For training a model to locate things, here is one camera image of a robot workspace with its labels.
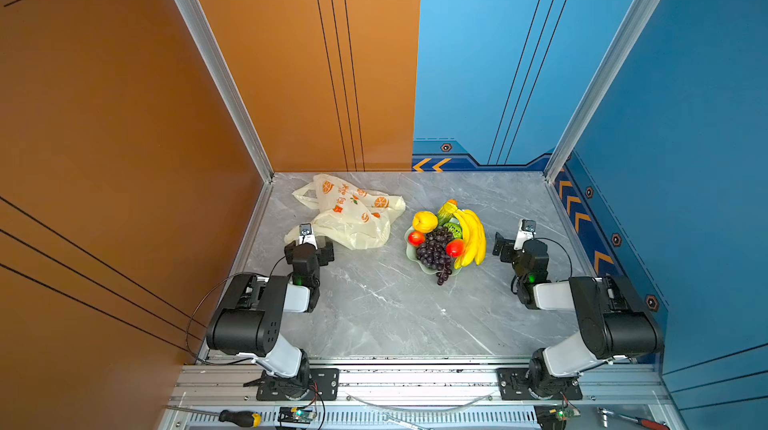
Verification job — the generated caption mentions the yellow banana bunch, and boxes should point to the yellow banana bunch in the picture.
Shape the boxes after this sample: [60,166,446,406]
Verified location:
[453,210,487,270]

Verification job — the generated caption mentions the cream plastic bag orange print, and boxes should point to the cream plastic bag orange print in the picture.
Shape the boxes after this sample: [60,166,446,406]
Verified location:
[292,174,406,250]

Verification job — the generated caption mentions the dark purple grape bunch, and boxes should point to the dark purple grape bunch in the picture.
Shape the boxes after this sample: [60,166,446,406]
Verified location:
[416,227,454,286]

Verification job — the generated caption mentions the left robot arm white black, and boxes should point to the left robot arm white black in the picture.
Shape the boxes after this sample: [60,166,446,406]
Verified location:
[206,238,335,401]

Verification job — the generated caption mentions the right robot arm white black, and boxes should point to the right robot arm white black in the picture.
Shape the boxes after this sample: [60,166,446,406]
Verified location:
[492,231,664,400]

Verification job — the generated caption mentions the red apple right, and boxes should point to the red apple right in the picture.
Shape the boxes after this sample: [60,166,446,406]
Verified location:
[445,239,465,259]

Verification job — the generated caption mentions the red apple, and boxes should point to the red apple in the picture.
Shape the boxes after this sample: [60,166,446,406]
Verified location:
[445,239,465,259]
[407,230,426,248]

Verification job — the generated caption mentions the green kiwi half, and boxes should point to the green kiwi half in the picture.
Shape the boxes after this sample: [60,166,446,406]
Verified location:
[443,222,463,240]

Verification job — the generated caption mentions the green orange mango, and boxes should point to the green orange mango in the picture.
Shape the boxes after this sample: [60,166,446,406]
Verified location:
[437,199,458,226]

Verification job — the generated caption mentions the green leaf-shaped plate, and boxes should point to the green leaf-shaped plate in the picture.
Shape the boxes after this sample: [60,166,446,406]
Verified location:
[404,223,465,277]

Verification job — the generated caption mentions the red apple left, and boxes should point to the red apple left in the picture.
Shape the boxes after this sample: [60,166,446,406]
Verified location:
[407,230,426,248]

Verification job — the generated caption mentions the yellow lemon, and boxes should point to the yellow lemon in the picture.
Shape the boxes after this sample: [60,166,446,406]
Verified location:
[412,211,439,234]

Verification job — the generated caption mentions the right green circuit board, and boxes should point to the right green circuit board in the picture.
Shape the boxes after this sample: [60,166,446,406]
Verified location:
[534,406,581,430]

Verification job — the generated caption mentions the green circuit board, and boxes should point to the green circuit board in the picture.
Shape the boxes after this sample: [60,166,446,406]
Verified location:
[276,407,320,428]
[534,406,581,430]

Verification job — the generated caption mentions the left green circuit board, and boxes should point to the left green circuit board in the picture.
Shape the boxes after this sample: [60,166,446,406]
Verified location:
[276,407,320,428]

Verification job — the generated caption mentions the yellow black screwdriver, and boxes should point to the yellow black screwdriver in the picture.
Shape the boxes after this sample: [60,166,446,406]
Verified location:
[165,405,262,428]

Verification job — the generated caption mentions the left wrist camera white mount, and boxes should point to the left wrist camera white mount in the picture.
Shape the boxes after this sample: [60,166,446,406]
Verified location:
[297,223,317,248]

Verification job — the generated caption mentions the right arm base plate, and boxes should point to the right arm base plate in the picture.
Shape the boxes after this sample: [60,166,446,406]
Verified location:
[496,368,583,401]

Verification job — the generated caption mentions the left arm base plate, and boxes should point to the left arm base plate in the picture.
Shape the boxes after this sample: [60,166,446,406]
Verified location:
[256,368,340,402]

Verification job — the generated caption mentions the aluminium front rail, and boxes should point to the aluminium front rail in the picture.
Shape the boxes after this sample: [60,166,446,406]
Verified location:
[158,357,686,429]

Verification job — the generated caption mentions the red handled tool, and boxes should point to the red handled tool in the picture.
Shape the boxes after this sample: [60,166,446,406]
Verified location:
[597,407,670,430]

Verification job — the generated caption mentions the right aluminium corner post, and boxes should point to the right aluminium corner post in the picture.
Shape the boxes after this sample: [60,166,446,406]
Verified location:
[543,0,661,184]

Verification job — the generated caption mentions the aluminium corner post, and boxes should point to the aluminium corner post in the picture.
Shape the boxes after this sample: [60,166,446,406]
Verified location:
[543,0,661,184]
[173,0,274,184]

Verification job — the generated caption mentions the left aluminium corner post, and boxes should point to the left aluminium corner post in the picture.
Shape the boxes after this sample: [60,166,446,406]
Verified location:
[173,0,274,184]

